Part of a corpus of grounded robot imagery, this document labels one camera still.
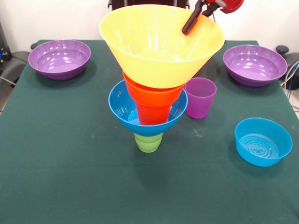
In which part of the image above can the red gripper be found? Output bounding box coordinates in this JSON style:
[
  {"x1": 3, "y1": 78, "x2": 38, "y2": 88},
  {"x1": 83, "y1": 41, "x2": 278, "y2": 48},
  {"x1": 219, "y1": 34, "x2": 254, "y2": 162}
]
[{"x1": 181, "y1": 0, "x2": 245, "y2": 35}]

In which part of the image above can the yellow plastic bowl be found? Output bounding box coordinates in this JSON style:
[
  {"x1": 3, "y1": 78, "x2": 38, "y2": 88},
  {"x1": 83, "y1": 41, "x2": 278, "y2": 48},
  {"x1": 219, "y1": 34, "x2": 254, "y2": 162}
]
[{"x1": 98, "y1": 4, "x2": 226, "y2": 89}]

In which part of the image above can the orange plastic bowl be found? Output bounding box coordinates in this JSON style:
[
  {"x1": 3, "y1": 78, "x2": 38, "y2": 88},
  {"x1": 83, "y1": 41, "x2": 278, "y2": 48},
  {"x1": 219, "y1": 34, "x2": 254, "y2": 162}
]
[{"x1": 122, "y1": 71, "x2": 185, "y2": 108}]

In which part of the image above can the orange plastic cup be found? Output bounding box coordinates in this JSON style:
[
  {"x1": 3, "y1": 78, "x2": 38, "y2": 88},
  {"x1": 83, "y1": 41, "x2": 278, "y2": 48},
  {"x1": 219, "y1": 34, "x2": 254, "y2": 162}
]
[{"x1": 136, "y1": 102, "x2": 172, "y2": 126}]

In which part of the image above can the deep blue plastic bowl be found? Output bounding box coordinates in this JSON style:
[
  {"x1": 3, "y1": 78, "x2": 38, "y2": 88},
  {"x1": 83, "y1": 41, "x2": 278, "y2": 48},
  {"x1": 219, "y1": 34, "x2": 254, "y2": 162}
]
[{"x1": 108, "y1": 79, "x2": 188, "y2": 137}]

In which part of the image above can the purple plastic bowl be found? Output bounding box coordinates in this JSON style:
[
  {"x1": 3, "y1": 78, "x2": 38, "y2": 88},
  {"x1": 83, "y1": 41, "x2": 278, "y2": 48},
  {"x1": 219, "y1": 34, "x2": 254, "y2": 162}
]
[
  {"x1": 222, "y1": 44, "x2": 288, "y2": 87},
  {"x1": 28, "y1": 39, "x2": 92, "y2": 81}
]

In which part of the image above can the black round knob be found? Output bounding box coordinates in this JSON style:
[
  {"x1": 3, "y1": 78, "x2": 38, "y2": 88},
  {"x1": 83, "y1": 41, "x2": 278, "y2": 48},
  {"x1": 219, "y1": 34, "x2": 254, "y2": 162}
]
[{"x1": 275, "y1": 45, "x2": 290, "y2": 56}]

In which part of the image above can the purple plastic cup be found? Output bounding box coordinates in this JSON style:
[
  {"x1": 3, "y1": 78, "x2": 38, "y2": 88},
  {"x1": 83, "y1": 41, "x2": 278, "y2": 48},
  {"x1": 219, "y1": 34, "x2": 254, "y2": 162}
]
[{"x1": 185, "y1": 77, "x2": 217, "y2": 119}]

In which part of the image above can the green plastic cup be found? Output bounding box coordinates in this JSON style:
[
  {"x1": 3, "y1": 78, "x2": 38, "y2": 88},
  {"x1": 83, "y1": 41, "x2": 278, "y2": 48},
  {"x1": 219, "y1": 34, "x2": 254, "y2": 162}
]
[{"x1": 133, "y1": 132, "x2": 164, "y2": 154}]

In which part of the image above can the low blue plastic bowl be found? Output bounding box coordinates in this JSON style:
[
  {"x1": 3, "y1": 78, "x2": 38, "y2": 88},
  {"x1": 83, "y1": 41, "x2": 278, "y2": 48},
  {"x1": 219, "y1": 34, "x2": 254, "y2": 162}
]
[{"x1": 235, "y1": 117, "x2": 293, "y2": 167}]

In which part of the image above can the dark green table cloth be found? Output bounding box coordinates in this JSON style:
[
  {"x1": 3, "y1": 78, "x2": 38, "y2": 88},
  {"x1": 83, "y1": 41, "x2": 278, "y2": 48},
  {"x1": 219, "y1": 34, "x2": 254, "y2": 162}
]
[{"x1": 0, "y1": 39, "x2": 299, "y2": 224}]

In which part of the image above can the black device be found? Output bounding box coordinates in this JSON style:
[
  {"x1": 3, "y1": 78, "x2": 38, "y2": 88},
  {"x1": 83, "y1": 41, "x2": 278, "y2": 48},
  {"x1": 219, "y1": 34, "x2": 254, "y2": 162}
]
[{"x1": 0, "y1": 22, "x2": 12, "y2": 63}]

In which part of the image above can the white cable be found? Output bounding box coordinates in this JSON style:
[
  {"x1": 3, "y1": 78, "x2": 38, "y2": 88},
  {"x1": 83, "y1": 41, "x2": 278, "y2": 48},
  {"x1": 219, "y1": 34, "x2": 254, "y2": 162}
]
[
  {"x1": 280, "y1": 60, "x2": 299, "y2": 87},
  {"x1": 0, "y1": 76, "x2": 16, "y2": 86}
]

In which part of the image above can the blue cable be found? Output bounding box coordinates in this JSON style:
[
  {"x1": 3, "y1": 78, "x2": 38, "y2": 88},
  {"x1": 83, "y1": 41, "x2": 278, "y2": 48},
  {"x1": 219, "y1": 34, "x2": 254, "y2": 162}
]
[{"x1": 286, "y1": 59, "x2": 299, "y2": 91}]

